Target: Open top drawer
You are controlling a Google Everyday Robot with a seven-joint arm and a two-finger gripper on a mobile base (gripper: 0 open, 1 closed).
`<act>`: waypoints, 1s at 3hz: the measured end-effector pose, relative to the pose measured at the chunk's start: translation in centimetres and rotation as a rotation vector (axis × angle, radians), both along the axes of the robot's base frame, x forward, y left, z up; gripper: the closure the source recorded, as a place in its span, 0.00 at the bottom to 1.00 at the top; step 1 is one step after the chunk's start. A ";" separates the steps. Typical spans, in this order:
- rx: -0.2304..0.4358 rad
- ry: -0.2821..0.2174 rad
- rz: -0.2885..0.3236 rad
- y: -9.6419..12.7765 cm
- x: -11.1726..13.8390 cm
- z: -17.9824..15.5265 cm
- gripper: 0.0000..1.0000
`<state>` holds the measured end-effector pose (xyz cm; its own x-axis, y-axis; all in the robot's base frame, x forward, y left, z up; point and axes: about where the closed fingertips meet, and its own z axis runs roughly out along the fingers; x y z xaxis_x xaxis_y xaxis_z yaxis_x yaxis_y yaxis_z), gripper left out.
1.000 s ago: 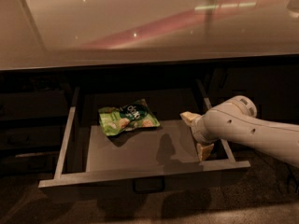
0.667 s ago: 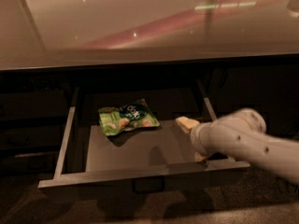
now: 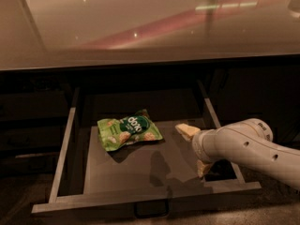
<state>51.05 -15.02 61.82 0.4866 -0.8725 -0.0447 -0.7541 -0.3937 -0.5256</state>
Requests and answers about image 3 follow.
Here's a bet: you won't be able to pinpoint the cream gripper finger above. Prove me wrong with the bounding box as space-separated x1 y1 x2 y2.
175 124 200 142
197 159 214 178

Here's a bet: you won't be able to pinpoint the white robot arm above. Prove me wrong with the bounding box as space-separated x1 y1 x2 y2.
175 118 300 190

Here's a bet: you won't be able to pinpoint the dark cabinet door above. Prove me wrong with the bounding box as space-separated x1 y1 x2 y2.
209 66 300 144

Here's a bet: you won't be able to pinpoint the items inside top drawer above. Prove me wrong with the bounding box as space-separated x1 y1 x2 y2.
97 109 163 152

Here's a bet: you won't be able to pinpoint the dark drawer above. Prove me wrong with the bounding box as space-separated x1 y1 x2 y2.
0 127 62 151
0 152 59 177
32 82 261 225
0 91 68 121

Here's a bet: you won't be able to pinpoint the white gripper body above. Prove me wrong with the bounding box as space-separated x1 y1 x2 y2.
191 129 219 163

